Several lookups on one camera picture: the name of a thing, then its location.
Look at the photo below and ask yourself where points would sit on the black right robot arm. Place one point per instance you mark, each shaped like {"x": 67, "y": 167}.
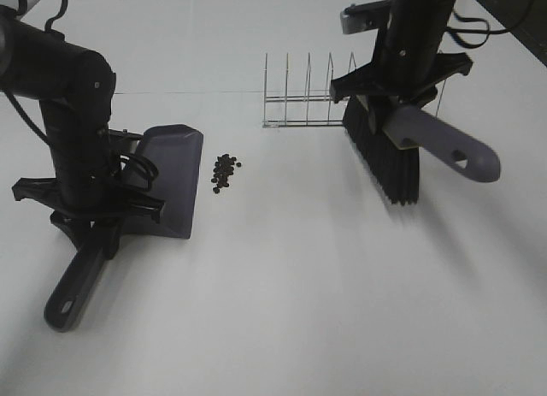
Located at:
{"x": 405, "y": 49}

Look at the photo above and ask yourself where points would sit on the metal wire dish rack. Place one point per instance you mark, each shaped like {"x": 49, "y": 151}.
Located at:
{"x": 295, "y": 93}

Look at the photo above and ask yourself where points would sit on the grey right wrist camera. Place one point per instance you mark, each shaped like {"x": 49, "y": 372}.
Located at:
{"x": 358, "y": 18}

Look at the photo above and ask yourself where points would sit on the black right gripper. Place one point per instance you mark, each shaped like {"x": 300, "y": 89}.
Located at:
{"x": 380, "y": 96}

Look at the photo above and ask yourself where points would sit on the purple plastic dustpan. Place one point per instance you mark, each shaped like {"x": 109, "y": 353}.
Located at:
{"x": 176, "y": 151}

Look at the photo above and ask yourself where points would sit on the purple hand brush black bristles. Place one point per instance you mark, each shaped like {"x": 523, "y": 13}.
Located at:
{"x": 394, "y": 160}

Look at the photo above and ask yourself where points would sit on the pile of coffee beans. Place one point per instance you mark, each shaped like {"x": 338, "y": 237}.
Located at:
{"x": 223, "y": 170}

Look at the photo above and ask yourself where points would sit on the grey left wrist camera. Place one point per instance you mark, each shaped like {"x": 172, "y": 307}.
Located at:
{"x": 124, "y": 141}

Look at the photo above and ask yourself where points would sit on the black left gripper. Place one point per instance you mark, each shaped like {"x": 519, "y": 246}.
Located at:
{"x": 75, "y": 205}

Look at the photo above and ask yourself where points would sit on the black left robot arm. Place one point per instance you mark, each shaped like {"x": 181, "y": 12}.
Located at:
{"x": 63, "y": 92}

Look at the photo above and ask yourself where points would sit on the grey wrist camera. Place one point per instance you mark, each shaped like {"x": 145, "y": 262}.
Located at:
{"x": 358, "y": 18}
{"x": 124, "y": 141}

